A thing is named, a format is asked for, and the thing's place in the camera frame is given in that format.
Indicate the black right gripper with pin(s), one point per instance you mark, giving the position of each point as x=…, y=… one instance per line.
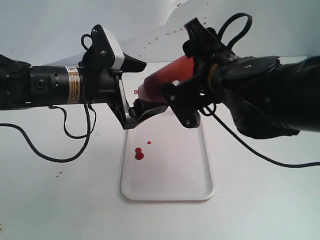
x=205, y=46

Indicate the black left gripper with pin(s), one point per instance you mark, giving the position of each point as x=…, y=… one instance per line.
x=102, y=83

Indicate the red sauce squeeze bottle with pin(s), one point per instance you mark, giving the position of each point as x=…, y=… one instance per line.
x=150, y=91

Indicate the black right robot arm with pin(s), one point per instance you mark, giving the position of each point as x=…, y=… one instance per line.
x=266, y=99

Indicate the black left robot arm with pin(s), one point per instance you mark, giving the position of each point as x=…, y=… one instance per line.
x=24, y=86

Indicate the red sauce drops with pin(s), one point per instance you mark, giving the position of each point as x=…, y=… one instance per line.
x=142, y=150

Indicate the white backdrop sheet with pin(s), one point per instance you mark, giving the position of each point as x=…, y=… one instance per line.
x=49, y=31

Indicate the white rectangular plastic tray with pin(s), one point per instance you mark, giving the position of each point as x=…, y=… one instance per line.
x=178, y=167

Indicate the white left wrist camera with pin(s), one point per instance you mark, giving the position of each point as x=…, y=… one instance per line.
x=117, y=52

